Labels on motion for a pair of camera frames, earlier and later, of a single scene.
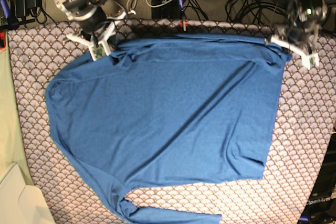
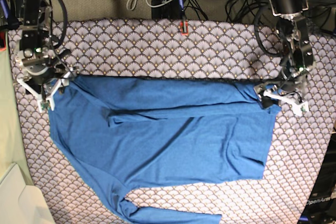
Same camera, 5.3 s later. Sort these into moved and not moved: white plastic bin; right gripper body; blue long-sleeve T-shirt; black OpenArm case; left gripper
Moved: blue long-sleeve T-shirt; left gripper; right gripper body
Not moved: black OpenArm case; white plastic bin
